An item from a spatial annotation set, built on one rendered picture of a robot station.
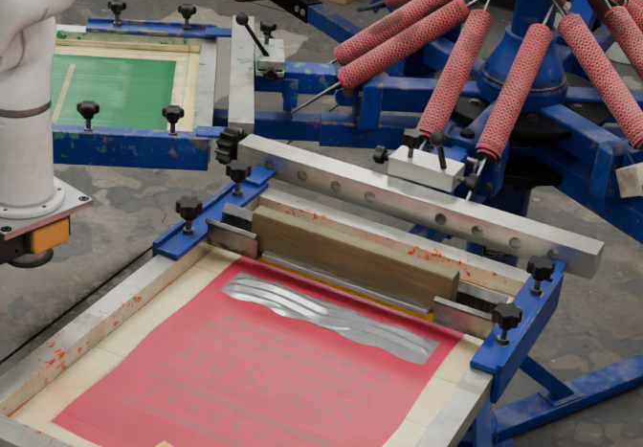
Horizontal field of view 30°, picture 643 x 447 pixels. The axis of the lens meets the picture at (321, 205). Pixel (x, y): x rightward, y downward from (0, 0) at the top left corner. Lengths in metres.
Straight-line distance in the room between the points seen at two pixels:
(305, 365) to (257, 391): 0.10
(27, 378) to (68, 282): 2.00
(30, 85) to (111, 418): 0.47
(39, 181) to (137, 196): 2.38
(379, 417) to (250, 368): 0.21
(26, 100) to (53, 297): 1.97
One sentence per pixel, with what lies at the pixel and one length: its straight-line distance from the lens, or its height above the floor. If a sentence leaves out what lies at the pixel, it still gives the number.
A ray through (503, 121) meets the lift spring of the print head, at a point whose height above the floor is 1.10.
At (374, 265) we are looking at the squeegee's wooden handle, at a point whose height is 1.04.
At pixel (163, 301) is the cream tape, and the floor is 0.96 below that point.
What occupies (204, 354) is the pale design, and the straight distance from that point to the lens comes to 1.81.
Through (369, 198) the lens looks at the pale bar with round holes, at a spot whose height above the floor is 1.01.
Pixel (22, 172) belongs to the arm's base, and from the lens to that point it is 1.77.
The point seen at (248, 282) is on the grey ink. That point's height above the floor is 0.96.
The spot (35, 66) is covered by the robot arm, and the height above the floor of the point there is 1.36.
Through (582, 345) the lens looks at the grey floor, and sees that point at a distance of 3.66.
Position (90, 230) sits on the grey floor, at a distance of 3.97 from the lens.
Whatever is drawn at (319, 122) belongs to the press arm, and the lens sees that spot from 2.60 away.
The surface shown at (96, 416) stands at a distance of 1.70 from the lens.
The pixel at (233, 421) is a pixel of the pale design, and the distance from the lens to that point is 1.69.
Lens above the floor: 2.04
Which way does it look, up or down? 29 degrees down
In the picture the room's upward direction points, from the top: 5 degrees clockwise
